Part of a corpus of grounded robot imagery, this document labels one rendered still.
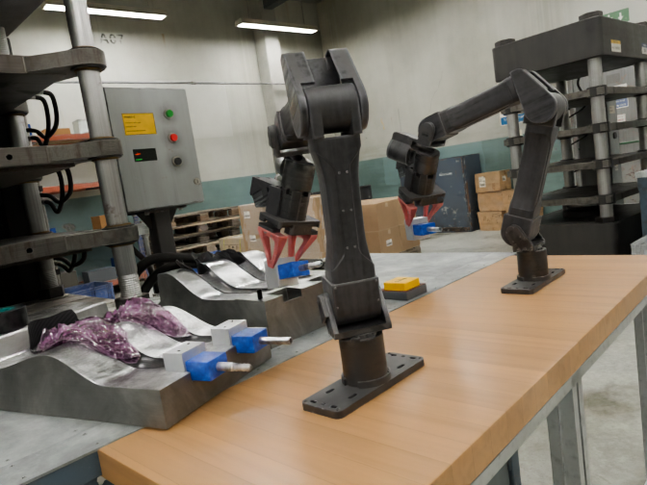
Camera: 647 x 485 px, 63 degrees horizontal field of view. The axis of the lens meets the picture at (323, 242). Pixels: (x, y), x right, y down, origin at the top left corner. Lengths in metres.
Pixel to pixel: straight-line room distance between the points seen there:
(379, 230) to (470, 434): 5.14
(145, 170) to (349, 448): 1.38
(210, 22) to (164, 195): 7.57
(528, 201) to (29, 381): 0.98
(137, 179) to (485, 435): 1.43
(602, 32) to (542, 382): 4.29
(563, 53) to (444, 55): 4.04
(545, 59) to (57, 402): 4.62
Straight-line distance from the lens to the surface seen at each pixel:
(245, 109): 9.25
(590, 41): 4.89
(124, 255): 1.64
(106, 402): 0.82
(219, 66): 9.16
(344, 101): 0.70
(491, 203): 7.95
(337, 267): 0.71
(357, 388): 0.74
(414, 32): 9.19
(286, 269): 0.98
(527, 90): 1.18
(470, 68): 8.52
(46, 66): 1.70
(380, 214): 5.75
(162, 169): 1.87
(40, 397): 0.94
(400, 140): 1.33
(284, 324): 1.00
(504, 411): 0.68
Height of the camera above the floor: 1.09
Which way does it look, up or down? 7 degrees down
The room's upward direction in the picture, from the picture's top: 8 degrees counter-clockwise
